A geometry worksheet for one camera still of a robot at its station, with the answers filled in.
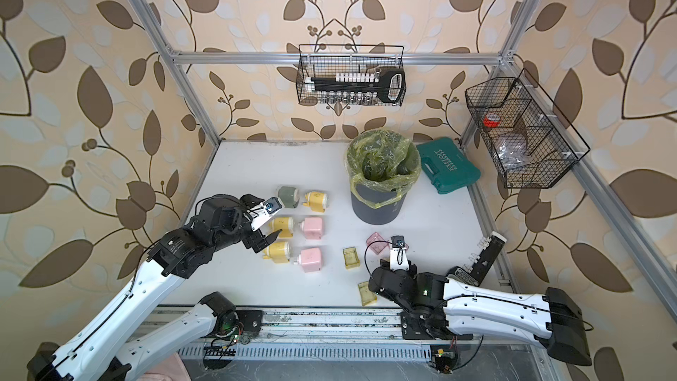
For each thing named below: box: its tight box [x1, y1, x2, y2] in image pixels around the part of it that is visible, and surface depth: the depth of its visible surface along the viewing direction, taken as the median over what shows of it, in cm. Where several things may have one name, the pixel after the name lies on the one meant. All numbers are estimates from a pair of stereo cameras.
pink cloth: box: [137, 352, 193, 381], surface depth 68 cm
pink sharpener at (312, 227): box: [299, 216, 323, 240], surface depth 89 cm
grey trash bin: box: [350, 183, 408, 225], surface depth 80 cm
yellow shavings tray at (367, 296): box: [357, 280, 378, 307], surface depth 81 cm
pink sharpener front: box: [300, 246, 323, 273], surface depth 82 cm
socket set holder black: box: [305, 67, 407, 105], surface depth 86 cm
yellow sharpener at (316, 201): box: [303, 191, 329, 214], surface depth 96 cm
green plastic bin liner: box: [344, 128, 422, 209], surface depth 84 cm
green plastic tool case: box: [416, 136, 482, 195], surface depth 107 cm
